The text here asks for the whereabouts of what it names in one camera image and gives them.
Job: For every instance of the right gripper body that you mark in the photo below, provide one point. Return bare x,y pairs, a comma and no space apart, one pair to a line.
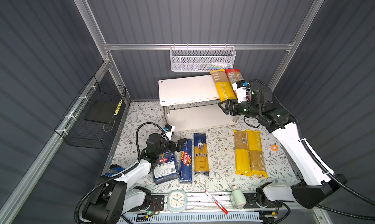
244,109

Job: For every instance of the blue yellow spaghetti bag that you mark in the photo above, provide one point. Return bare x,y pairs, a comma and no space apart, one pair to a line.
201,161

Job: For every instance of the white two-tier shelf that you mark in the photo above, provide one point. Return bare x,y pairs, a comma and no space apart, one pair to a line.
190,104

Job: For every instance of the mint alarm clock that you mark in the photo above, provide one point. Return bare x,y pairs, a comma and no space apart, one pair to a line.
177,201

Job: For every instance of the floral table mat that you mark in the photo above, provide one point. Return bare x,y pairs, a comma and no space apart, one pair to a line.
220,142

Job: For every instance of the white wire mesh basket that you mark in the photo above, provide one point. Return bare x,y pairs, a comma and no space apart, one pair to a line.
201,59

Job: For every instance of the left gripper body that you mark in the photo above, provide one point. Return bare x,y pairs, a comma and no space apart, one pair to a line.
164,147

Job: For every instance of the yellow pastatime bag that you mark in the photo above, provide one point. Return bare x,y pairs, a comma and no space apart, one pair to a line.
222,85
256,154
242,160

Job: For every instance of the red white marker pen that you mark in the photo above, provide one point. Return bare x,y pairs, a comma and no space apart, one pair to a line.
216,202

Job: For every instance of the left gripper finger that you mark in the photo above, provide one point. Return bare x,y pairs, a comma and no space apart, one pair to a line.
173,147
181,143

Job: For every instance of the orange round sticker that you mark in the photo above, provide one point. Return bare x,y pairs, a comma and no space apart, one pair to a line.
274,148

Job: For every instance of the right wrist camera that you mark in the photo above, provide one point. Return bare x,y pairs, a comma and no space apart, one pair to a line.
242,91

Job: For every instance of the yellow green brush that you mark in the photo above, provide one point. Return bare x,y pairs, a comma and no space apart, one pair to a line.
118,107

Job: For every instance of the red spaghetti bag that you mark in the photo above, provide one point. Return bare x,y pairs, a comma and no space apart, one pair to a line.
234,76

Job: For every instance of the white slotted cable duct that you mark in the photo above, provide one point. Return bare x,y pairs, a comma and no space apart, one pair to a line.
194,218

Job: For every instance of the small white bottle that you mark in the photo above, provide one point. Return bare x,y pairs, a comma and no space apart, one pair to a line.
237,197

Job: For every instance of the blue Barilla spaghetti box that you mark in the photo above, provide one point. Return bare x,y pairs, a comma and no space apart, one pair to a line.
186,163

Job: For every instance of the blue object at left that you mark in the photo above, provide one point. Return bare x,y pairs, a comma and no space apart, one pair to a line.
114,170

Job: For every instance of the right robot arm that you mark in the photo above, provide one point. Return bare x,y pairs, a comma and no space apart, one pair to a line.
318,181

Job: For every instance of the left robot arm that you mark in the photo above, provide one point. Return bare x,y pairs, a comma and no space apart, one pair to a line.
116,192

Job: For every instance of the black wire basket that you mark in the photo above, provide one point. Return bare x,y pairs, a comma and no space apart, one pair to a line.
91,122

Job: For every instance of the blue Barilla pasta box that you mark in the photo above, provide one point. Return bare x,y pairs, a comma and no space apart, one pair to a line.
166,168

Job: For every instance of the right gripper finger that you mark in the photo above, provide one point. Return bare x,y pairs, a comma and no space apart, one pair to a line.
228,110
231,103

